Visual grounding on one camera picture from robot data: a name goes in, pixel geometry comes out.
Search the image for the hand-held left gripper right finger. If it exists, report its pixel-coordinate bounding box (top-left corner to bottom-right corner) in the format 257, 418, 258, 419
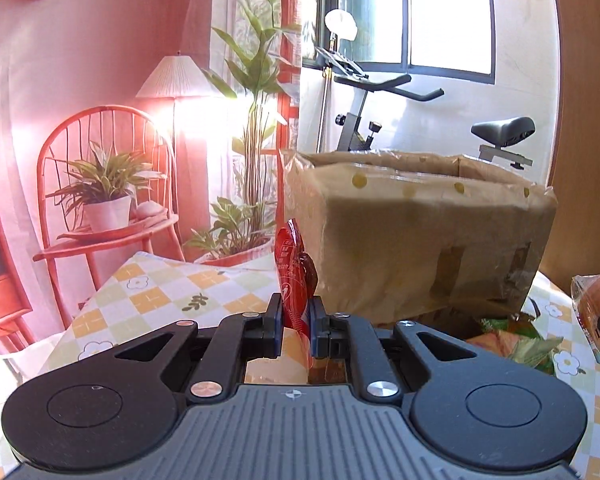
307, 297, 474, 404

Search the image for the white lamp on stand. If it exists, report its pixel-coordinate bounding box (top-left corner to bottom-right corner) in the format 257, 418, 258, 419
317, 9, 359, 154

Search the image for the clear bread packet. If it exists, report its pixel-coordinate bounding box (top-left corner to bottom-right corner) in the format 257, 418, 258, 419
571, 269, 600, 367

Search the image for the red snack packet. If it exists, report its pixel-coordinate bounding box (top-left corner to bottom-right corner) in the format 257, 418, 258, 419
275, 219, 319, 336

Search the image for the black exercise bike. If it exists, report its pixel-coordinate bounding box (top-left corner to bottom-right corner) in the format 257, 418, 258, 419
315, 47, 537, 171

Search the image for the dark-framed window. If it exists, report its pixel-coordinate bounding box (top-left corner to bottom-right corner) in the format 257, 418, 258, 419
300, 0, 497, 86

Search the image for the wooden board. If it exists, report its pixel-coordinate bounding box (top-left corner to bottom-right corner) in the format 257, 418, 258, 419
547, 0, 600, 296

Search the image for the brown cardboard box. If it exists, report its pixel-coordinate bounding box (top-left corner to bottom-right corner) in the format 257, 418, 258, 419
280, 149, 559, 329

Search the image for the checked floral tablecloth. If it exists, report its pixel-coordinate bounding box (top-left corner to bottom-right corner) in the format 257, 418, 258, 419
0, 250, 600, 480

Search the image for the green snack packet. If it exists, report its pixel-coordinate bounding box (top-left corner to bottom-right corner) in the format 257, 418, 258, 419
472, 316, 564, 374

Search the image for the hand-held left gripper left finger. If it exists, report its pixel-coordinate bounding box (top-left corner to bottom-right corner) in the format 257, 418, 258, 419
112, 294, 285, 405

